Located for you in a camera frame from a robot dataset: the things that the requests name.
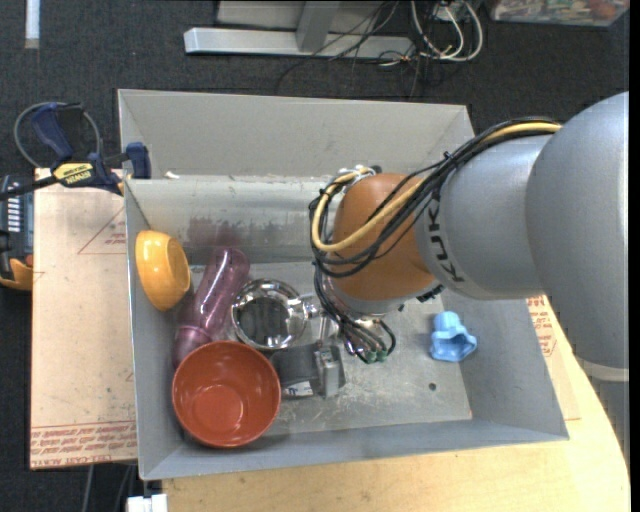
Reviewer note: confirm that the red-orange bowl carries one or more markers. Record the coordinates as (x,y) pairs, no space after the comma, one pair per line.
(225,397)

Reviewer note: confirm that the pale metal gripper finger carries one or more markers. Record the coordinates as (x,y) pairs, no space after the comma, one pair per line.
(326,356)
(332,381)

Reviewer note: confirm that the black cylinder on white bracket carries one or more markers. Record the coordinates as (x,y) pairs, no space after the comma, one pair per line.
(429,295)

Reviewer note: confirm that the yellow bowl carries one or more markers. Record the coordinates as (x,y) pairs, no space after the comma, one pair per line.
(160,272)

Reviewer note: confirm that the clear purple plastic cup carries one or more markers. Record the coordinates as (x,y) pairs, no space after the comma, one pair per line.
(217,290)

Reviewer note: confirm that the grey metal bin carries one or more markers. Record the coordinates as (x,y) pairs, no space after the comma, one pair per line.
(400,400)

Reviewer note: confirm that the dark grey box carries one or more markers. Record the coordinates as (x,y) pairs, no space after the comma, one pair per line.
(295,369)

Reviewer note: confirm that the light blue plastic piece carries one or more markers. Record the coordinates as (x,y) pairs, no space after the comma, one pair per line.
(450,340)

